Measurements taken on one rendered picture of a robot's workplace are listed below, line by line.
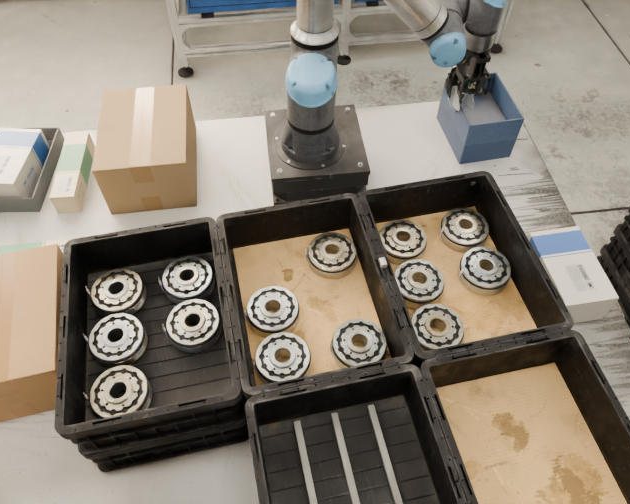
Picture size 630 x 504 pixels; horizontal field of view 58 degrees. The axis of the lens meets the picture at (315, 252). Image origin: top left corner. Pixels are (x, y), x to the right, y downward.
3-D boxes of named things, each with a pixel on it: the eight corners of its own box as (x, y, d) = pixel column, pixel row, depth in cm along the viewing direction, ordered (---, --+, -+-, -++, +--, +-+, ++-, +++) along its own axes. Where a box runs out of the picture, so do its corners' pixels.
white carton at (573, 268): (518, 255, 138) (529, 232, 131) (564, 248, 139) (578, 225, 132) (551, 326, 126) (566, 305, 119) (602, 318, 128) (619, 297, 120)
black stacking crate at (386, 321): (223, 250, 125) (216, 217, 116) (352, 227, 129) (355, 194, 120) (250, 421, 102) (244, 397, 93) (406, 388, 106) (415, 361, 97)
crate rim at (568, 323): (355, 198, 121) (356, 191, 120) (486, 176, 125) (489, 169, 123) (415, 367, 98) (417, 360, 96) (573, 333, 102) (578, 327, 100)
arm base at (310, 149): (283, 121, 151) (282, 91, 143) (340, 124, 151) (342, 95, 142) (278, 162, 142) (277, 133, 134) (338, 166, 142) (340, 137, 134)
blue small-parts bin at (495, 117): (440, 98, 162) (445, 78, 157) (490, 92, 164) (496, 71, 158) (464, 146, 151) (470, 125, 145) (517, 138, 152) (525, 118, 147)
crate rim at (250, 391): (216, 222, 118) (215, 214, 116) (355, 198, 121) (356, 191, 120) (244, 403, 95) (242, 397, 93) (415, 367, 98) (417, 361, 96)
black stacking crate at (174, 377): (84, 274, 121) (65, 242, 112) (221, 250, 125) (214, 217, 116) (80, 458, 99) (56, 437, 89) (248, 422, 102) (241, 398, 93)
